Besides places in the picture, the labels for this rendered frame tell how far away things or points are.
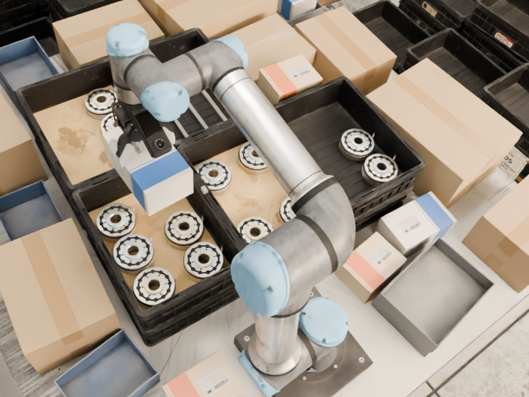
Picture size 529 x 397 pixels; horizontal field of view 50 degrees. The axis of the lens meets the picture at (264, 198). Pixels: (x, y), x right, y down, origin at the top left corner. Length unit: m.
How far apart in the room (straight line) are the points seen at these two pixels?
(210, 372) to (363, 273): 0.50
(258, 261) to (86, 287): 0.67
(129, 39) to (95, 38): 0.93
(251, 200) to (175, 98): 0.65
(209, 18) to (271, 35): 0.22
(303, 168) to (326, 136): 0.80
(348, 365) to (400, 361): 0.16
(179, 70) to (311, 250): 0.40
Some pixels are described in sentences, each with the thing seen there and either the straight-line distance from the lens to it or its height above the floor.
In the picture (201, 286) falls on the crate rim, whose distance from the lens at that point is 1.37.
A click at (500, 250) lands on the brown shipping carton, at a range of 1.78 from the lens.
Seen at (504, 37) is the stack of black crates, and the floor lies 0.53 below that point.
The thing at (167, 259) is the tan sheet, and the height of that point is 0.83.
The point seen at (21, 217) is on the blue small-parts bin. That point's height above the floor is 0.70.
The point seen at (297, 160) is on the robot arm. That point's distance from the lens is 0.99.
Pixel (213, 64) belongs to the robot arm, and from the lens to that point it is 1.07.
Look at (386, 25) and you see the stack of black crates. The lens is 3.14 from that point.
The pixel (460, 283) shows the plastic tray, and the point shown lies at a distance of 1.72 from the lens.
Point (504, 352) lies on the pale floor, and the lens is 2.59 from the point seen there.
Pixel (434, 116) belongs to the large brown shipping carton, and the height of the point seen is 0.90.
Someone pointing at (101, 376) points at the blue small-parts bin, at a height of 0.70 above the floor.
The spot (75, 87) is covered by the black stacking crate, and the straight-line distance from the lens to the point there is 1.84.
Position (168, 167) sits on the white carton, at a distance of 1.29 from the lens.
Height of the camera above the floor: 2.18
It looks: 57 degrees down
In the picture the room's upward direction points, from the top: 10 degrees clockwise
